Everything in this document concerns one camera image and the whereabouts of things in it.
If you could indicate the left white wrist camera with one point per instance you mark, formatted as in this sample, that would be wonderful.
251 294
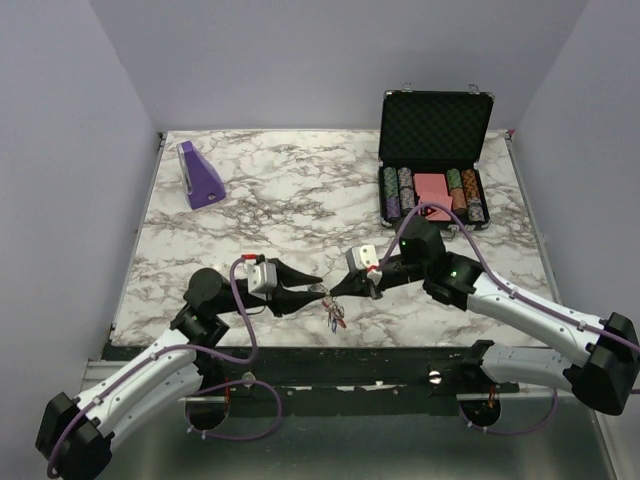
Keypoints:
261 276

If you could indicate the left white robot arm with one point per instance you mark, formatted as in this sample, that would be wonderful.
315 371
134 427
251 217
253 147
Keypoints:
78 434

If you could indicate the pink playing card deck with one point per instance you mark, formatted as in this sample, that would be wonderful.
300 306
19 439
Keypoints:
432 188

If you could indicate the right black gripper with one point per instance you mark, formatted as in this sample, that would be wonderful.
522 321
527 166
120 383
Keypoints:
354 284

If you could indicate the black poker chip case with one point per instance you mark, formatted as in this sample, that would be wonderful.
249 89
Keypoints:
433 132

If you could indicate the red keyring with keys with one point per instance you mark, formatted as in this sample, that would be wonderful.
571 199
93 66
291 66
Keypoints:
334 310

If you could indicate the purple wedge-shaped box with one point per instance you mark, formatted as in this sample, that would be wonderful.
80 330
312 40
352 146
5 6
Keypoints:
202 184

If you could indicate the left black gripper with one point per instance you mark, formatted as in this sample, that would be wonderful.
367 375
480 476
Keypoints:
284 301

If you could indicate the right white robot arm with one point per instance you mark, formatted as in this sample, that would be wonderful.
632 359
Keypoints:
595 359

